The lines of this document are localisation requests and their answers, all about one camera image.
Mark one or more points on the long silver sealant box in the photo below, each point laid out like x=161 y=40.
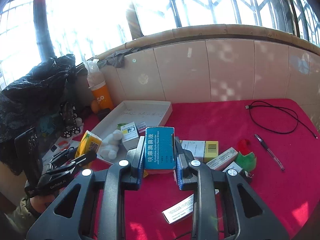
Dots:
x=179 y=211

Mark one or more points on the clear black gel pen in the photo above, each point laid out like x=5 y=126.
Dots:
x=265 y=146

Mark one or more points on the black plastic bag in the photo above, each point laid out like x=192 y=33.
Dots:
x=26 y=100

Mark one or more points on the white blue omeprazole box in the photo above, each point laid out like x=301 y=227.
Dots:
x=130 y=136

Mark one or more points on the red green plush strawberry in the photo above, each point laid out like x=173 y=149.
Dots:
x=245 y=158

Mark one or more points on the yellow white glucophage box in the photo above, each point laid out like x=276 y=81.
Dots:
x=203 y=151

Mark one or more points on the grey rag on sill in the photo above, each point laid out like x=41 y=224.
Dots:
x=117 y=58

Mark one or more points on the yellow tissue pack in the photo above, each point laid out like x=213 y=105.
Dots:
x=89 y=142

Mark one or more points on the white cardboard tray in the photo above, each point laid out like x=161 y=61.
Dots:
x=154 y=113

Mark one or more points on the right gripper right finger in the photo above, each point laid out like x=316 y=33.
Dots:
x=224 y=203

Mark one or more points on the red white blue box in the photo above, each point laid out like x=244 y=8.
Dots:
x=141 y=127

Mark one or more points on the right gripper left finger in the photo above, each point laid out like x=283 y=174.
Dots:
x=92 y=206

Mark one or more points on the blue nasal drops box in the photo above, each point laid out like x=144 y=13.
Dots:
x=159 y=154

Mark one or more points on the grey blue tablet box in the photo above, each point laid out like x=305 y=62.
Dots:
x=223 y=160

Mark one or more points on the person left hand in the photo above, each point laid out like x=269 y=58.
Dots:
x=40 y=203

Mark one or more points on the white plush toy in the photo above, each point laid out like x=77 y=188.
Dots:
x=110 y=145

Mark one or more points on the orange drink cup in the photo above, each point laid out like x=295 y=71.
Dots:
x=102 y=95

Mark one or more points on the small white medicine box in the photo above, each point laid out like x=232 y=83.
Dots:
x=234 y=166

